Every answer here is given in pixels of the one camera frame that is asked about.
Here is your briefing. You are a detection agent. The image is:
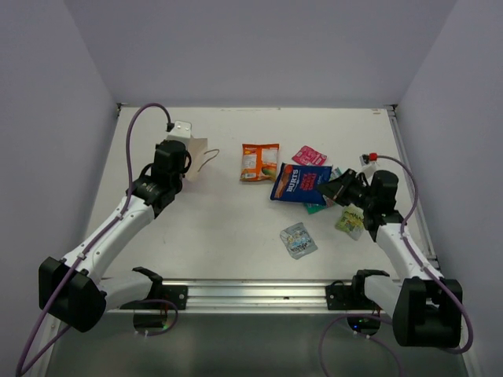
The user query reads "silver blue snack packet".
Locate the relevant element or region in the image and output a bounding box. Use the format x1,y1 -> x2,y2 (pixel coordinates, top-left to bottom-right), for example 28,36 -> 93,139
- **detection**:
280,222 -> 318,260

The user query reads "orange fruit candy packet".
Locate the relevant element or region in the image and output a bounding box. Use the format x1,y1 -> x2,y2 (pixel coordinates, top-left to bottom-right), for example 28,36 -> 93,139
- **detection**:
240,144 -> 280,182

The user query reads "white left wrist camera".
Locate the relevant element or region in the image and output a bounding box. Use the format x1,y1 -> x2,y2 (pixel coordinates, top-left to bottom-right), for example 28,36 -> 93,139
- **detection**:
166,120 -> 192,142

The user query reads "aluminium right side rail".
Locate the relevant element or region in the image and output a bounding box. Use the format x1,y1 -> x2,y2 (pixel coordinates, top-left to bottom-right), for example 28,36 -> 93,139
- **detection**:
385,105 -> 442,279

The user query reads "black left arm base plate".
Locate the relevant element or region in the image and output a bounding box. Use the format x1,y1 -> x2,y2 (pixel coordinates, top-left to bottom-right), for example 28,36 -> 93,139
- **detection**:
133,284 -> 188,313

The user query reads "blue Burts chips bag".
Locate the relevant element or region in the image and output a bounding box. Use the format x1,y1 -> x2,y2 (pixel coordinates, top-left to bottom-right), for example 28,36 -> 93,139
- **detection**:
270,163 -> 332,205

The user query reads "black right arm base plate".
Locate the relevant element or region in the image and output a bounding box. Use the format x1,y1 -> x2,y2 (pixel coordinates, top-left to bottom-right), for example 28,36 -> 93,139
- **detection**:
325,280 -> 381,311

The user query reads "yellow green snack packet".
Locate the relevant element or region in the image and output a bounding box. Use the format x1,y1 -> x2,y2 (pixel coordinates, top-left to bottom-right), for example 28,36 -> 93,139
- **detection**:
335,205 -> 365,241

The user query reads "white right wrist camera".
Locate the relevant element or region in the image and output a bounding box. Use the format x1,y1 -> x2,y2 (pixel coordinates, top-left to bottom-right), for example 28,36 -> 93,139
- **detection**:
360,152 -> 378,179

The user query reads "green red candy packet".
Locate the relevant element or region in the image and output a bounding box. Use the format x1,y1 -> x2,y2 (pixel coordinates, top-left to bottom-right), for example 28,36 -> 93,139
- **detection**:
303,167 -> 342,214

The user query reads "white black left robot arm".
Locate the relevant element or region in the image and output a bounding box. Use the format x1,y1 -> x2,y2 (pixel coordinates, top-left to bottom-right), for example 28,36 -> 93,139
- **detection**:
39,140 -> 192,332

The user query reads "aluminium front rail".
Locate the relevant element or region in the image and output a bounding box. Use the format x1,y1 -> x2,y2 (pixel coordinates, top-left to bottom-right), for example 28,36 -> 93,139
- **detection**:
53,277 -> 461,315

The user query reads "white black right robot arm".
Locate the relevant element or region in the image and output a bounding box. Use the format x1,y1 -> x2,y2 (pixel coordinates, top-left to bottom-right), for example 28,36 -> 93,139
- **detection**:
317,170 -> 462,349

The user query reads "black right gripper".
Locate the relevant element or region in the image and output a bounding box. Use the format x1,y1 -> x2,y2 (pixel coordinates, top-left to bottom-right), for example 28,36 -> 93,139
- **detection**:
315,169 -> 375,210

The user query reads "pink snack packet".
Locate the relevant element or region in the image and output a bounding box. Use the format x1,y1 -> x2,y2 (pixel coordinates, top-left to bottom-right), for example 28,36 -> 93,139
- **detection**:
292,145 -> 327,166

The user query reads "aluminium rail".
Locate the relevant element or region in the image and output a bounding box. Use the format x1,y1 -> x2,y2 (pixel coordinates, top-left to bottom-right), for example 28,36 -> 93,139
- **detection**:
53,277 -> 461,315
385,105 -> 442,279

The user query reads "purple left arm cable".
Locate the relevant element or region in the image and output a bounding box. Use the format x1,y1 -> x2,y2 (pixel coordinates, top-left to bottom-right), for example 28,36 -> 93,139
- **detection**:
14,102 -> 174,377

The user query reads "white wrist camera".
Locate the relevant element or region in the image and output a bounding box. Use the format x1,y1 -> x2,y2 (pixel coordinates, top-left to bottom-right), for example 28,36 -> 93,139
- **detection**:
166,120 -> 192,142
360,152 -> 378,179

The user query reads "lilac paper bag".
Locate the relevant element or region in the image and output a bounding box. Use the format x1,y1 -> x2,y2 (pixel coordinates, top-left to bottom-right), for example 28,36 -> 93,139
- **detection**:
185,137 -> 220,182

